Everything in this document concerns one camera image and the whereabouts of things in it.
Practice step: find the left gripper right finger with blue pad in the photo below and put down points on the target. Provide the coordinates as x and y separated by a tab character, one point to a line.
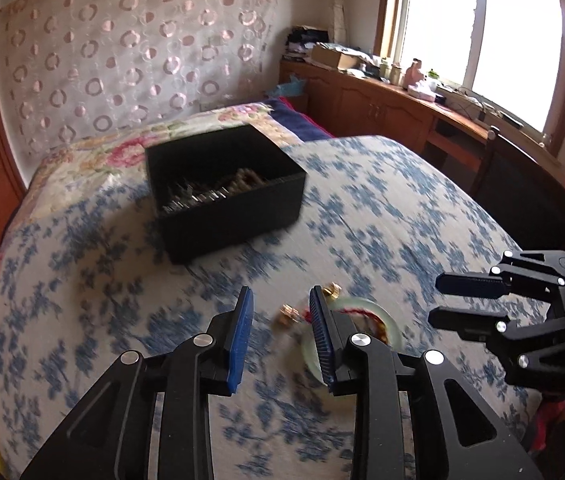
331	330

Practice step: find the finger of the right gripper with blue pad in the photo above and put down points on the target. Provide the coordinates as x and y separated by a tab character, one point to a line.
469	325
476	285

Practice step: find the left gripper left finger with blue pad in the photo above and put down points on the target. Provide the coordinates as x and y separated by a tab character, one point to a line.
223	363

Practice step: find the gold earring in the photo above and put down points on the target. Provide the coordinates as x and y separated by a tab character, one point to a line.
289	316

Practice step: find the jade bangle with red cord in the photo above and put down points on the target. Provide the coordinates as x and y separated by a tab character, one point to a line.
368	318

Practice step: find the black jewelry box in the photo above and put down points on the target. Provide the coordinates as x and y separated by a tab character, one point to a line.
261	191

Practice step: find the dark wooden chair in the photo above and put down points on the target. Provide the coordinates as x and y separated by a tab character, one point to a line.
520	195

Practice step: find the blue floral white bedspread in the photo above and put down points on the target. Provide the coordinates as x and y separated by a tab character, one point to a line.
84	277

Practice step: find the purple blanket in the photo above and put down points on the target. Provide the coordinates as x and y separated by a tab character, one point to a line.
300	124

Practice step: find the pink figurine on sill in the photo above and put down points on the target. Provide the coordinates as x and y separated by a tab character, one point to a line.
413	75

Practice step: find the pink floral quilt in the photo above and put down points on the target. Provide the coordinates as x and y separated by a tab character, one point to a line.
160	154

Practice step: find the wooden side cabinet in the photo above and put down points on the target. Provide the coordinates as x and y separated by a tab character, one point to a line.
347	106

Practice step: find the cardboard box on cabinet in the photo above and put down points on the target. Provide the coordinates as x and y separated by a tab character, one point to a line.
335	56

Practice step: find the sheer curtain with circles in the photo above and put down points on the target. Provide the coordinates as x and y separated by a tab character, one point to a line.
80	69

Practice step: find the window with wooden frame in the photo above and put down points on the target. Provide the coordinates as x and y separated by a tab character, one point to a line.
508	53

